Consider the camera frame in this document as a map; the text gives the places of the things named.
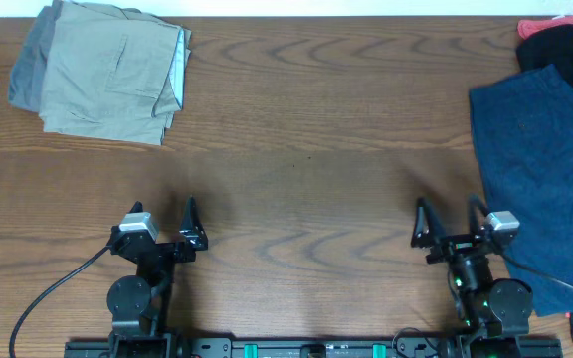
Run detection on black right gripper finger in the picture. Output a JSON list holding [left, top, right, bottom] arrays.
[[411, 197, 446, 248], [467, 194, 489, 234]]

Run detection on navy blue cloth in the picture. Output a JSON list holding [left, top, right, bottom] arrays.
[[469, 66, 573, 316]]

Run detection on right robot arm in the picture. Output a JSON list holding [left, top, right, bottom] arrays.
[[411, 196, 533, 357]]

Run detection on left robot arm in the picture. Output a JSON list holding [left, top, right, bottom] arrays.
[[106, 197, 208, 358]]

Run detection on folded khaki trousers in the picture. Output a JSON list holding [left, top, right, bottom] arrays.
[[39, 2, 191, 145]]

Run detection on folded grey garment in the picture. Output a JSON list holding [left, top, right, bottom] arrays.
[[7, 1, 61, 113]]

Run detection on black t-shirt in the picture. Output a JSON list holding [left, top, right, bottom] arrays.
[[516, 25, 573, 88]]

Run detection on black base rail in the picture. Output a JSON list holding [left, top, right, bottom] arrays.
[[64, 335, 563, 358]]

